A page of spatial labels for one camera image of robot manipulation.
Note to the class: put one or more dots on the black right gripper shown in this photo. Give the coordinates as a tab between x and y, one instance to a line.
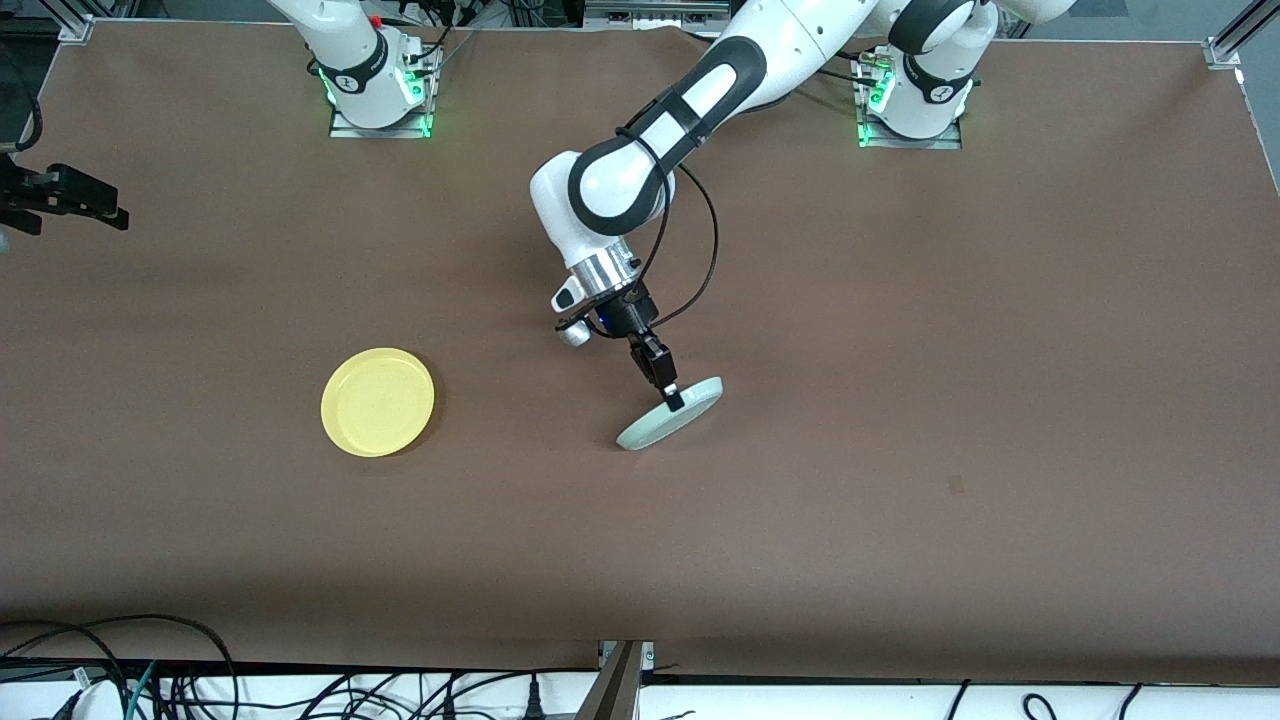
30	193

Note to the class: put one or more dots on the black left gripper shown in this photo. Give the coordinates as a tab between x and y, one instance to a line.
631	316

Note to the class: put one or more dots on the pale green round plate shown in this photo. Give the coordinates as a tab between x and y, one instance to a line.
648	430

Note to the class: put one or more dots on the yellow round plate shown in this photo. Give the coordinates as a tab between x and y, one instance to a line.
378	402

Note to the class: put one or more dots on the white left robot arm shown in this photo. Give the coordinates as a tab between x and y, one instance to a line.
600	190

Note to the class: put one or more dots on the black power plug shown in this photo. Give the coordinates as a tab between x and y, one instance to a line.
536	700

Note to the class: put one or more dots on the white plug adapter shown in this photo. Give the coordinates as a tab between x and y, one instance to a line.
95	702

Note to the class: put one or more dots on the aluminium frame profile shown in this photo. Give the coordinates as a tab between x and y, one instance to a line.
615	690

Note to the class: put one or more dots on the metal frame with ports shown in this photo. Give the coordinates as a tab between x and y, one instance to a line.
650	14

